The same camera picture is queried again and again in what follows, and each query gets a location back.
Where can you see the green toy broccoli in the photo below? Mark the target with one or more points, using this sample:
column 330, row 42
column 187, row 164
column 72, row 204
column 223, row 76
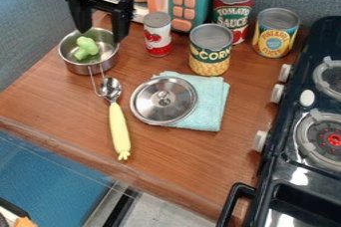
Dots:
column 86, row 48

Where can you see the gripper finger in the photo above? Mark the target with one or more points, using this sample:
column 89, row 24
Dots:
column 80, row 16
column 120, row 25

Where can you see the toy stove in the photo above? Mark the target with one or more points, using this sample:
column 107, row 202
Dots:
column 302, row 131

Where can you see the yellow green corn can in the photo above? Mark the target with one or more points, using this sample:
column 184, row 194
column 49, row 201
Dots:
column 210, row 50

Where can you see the yellow blue pineapple can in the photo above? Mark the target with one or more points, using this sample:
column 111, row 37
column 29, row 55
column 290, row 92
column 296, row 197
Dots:
column 275, row 34

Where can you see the small red white can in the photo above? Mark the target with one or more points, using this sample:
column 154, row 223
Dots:
column 157, row 35

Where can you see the light blue cloth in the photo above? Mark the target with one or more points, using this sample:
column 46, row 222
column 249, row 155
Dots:
column 209, row 105

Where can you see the silver pot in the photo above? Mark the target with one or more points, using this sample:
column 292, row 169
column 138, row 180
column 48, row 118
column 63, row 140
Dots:
column 88, row 51

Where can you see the red tomato sauce can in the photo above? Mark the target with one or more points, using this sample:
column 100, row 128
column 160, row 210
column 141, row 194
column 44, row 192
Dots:
column 233, row 12

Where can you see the silver lid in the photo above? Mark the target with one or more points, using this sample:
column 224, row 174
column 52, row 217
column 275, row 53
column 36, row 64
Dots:
column 164, row 100

